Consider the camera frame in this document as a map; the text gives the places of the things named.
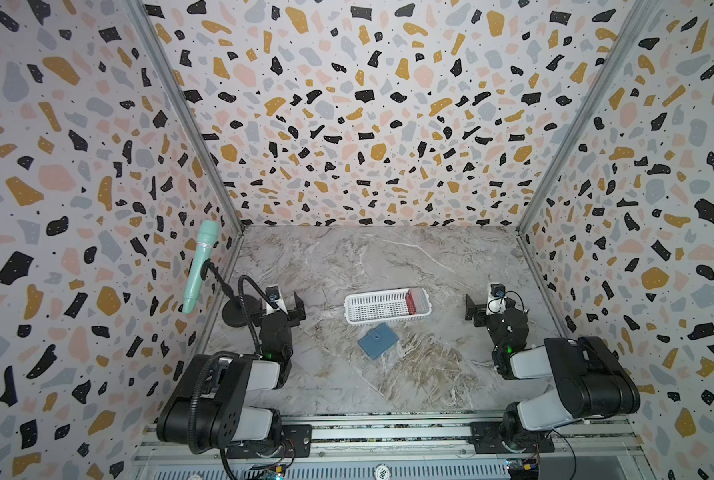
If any black corrugated cable hose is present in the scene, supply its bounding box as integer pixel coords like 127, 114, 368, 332
190, 274, 271, 457

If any black microphone stand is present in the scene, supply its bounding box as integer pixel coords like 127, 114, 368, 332
201, 260, 262, 328

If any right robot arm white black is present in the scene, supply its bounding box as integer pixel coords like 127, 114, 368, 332
465, 290, 641, 454

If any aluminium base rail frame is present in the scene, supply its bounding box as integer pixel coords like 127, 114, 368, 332
132, 411, 655, 479

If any white plastic mesh basket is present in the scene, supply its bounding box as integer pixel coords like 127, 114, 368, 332
344, 287, 433, 325

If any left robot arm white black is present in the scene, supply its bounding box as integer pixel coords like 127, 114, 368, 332
156, 294, 306, 458

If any stack of red cards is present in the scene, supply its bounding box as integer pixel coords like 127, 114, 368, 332
405, 289, 418, 316

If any mint green microphone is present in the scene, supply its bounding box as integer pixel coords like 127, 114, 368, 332
182, 220, 220, 314

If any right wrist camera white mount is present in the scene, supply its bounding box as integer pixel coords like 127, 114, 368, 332
487, 283, 507, 314

